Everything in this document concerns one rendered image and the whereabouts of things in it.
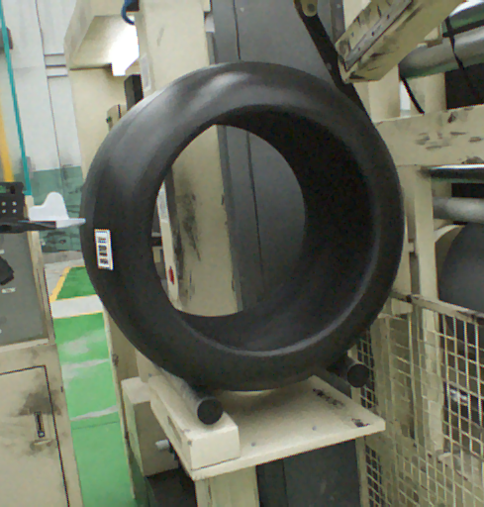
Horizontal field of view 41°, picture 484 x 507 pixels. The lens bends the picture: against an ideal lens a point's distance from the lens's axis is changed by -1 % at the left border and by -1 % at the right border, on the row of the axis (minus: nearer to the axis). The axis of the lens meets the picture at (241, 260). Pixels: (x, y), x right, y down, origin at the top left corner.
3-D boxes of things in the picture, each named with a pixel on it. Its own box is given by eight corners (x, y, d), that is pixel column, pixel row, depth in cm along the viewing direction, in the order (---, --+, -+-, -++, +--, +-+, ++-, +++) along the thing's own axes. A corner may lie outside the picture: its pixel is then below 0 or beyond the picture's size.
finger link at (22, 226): (56, 221, 102) (-2, 222, 99) (56, 230, 102) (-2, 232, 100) (54, 219, 107) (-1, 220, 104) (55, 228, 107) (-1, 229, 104)
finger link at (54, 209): (86, 192, 105) (27, 193, 102) (86, 229, 105) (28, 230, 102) (84, 192, 108) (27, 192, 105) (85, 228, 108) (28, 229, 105)
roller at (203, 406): (151, 352, 138) (171, 344, 139) (158, 370, 139) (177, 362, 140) (194, 405, 106) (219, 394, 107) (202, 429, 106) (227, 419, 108)
